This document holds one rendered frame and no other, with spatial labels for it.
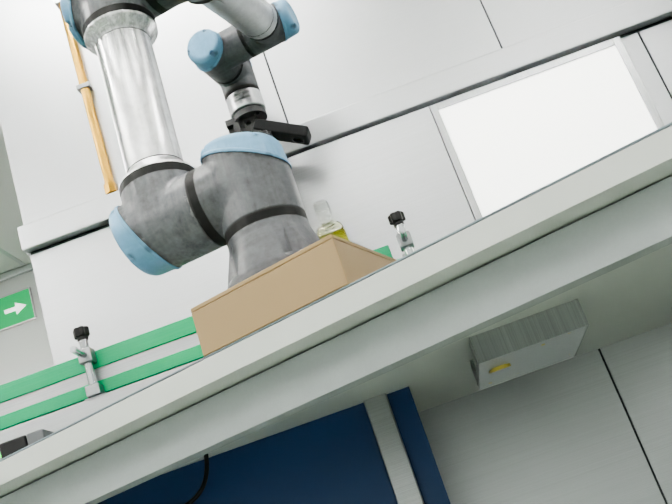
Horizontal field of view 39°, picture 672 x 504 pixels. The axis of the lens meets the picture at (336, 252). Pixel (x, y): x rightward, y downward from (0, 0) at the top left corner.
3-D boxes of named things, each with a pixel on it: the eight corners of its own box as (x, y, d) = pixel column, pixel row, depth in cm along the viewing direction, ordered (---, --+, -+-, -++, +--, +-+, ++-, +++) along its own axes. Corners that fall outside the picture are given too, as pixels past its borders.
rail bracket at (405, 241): (430, 291, 172) (407, 231, 176) (424, 263, 156) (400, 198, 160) (415, 296, 172) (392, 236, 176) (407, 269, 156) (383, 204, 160)
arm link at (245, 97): (264, 99, 199) (255, 81, 191) (270, 118, 197) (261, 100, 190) (231, 112, 199) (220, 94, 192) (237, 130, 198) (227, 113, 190)
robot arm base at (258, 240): (315, 255, 116) (291, 186, 120) (211, 302, 120) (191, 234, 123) (355, 280, 130) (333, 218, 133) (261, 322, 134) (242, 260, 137)
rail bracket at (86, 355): (110, 395, 165) (93, 326, 169) (93, 388, 158) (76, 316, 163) (89, 403, 165) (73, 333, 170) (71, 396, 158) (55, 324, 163)
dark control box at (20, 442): (73, 481, 159) (63, 433, 162) (53, 477, 152) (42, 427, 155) (28, 497, 159) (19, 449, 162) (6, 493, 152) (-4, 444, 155)
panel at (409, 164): (686, 178, 191) (617, 43, 202) (689, 172, 188) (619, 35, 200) (272, 328, 194) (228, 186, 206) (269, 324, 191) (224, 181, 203)
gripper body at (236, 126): (247, 180, 194) (231, 131, 198) (286, 166, 193) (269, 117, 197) (237, 166, 186) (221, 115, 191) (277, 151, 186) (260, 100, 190)
